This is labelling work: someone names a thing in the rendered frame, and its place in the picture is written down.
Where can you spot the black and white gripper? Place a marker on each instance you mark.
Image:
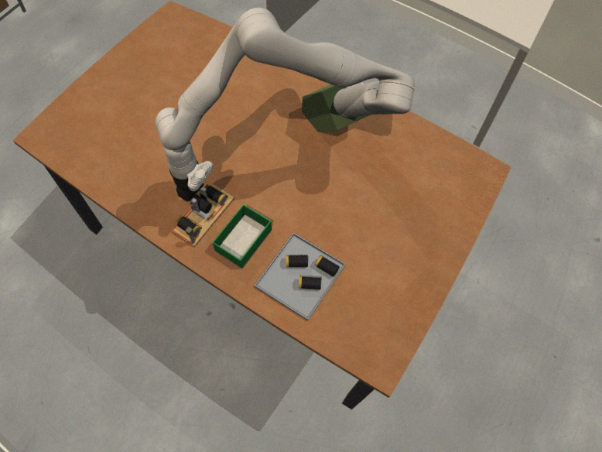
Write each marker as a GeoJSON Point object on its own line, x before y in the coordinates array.
{"type": "Point", "coordinates": [190, 179]}

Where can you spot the black battery with yellow end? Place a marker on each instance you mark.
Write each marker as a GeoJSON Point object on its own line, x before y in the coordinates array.
{"type": "Point", "coordinates": [309, 283]}
{"type": "Point", "coordinates": [214, 194]}
{"type": "Point", "coordinates": [204, 205]}
{"type": "Point", "coordinates": [184, 223]}
{"type": "Point", "coordinates": [297, 261]}
{"type": "Point", "coordinates": [327, 266]}

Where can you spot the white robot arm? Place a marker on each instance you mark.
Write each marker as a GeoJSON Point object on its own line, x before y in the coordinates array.
{"type": "Point", "coordinates": [262, 40]}

